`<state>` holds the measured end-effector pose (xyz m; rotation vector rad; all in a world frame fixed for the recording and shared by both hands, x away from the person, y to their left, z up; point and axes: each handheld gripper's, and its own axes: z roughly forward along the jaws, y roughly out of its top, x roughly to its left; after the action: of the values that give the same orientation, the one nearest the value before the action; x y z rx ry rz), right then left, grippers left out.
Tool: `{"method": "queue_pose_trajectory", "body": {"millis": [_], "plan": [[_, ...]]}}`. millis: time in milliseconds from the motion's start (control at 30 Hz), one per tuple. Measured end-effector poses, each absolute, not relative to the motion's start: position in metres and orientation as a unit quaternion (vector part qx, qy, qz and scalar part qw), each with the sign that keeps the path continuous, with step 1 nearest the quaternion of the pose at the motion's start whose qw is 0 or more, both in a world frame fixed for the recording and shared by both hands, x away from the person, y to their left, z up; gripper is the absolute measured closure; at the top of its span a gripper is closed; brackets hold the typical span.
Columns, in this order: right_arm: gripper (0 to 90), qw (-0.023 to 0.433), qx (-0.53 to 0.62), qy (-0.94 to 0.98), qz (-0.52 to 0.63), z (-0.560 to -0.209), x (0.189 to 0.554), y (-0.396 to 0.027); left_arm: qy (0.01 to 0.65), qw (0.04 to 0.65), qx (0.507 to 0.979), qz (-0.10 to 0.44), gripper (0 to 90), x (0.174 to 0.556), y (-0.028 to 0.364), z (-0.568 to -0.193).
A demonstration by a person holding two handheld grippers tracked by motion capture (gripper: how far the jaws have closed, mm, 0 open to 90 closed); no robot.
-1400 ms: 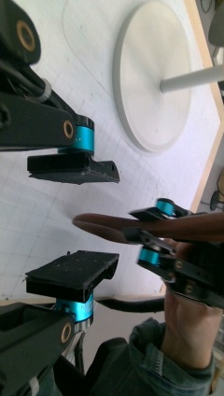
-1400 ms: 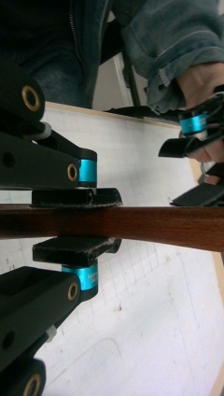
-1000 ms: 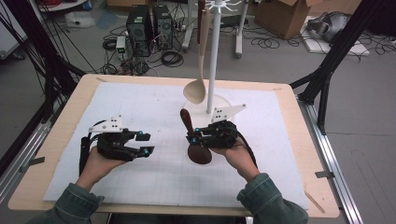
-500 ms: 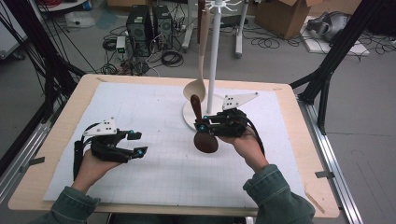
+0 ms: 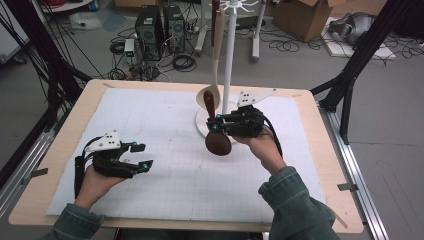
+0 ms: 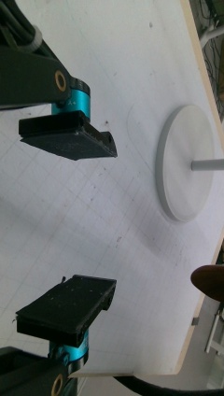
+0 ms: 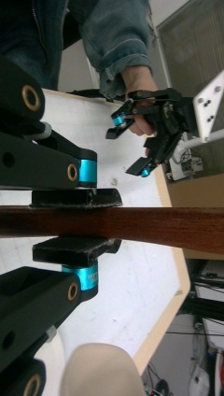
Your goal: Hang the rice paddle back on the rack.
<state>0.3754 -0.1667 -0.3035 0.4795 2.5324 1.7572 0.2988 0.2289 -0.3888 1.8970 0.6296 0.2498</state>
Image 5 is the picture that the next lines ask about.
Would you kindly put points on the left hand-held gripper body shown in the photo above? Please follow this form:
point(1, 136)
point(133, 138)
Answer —
point(111, 165)

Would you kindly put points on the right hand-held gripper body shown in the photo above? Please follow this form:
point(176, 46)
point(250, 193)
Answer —
point(243, 123)

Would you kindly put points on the dark wooden spoon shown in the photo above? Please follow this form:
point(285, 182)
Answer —
point(218, 145)

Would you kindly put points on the white utensil rack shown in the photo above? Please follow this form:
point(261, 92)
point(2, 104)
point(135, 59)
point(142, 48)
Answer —
point(230, 66)

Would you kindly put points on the light wooden spoon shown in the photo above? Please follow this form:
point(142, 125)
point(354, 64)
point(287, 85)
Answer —
point(218, 40)

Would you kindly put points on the person's left hand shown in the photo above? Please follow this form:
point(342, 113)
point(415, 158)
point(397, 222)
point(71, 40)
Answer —
point(93, 190)

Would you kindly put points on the white grid mat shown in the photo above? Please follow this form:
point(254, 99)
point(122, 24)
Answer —
point(160, 116)

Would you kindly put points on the brown tape strip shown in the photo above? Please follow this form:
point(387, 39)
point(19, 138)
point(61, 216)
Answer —
point(108, 85)

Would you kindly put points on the white stand leg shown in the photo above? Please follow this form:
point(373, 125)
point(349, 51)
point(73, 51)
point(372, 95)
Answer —
point(201, 36)
point(256, 46)

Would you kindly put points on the white power adapter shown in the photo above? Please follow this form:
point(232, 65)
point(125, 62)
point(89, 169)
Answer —
point(129, 50)

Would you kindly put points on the black computer tower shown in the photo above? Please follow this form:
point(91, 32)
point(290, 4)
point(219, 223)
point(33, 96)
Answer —
point(174, 28)
point(148, 30)

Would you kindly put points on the large cardboard box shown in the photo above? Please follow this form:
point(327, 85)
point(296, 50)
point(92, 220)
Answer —
point(300, 16)

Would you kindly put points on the clear plastic bag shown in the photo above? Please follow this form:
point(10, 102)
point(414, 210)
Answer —
point(85, 20)

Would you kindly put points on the flat cardboard box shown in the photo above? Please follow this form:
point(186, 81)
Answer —
point(136, 2)

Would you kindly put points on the grey bag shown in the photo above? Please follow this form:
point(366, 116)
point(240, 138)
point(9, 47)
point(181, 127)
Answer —
point(353, 26)

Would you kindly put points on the white foam board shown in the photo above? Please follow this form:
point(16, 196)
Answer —
point(383, 51)

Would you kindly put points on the white round table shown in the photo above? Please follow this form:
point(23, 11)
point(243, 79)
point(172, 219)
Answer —
point(66, 5)

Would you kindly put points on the white cabinet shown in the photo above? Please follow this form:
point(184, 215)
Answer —
point(10, 36)

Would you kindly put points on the grey metal bracket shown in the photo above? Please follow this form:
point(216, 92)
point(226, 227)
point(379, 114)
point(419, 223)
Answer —
point(33, 175)
point(348, 186)

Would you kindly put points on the aluminium rail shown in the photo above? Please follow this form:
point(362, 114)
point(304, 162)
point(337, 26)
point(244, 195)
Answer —
point(23, 166)
point(353, 166)

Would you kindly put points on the black frame strut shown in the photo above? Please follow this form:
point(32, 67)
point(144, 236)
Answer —
point(360, 56)
point(50, 66)

